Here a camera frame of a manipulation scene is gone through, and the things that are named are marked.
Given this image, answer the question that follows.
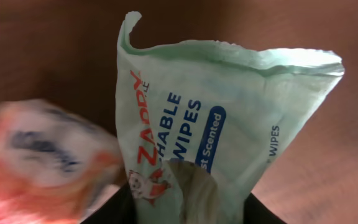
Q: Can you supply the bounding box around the orange tissue pack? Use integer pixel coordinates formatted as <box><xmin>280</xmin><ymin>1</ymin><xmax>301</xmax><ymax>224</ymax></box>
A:
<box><xmin>0</xmin><ymin>100</ymin><xmax>123</xmax><ymax>223</ymax></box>

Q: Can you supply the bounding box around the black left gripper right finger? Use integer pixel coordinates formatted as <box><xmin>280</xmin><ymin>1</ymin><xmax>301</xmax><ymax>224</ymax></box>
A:
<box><xmin>243</xmin><ymin>194</ymin><xmax>286</xmax><ymax>224</ymax></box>

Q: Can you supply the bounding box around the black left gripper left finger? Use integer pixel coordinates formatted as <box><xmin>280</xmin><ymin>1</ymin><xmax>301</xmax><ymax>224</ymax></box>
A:
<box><xmin>80</xmin><ymin>183</ymin><xmax>137</xmax><ymax>224</ymax></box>

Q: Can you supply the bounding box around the green wet wipes pack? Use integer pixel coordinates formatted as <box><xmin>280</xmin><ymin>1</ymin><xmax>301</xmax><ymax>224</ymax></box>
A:
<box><xmin>116</xmin><ymin>11</ymin><xmax>344</xmax><ymax>223</ymax></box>

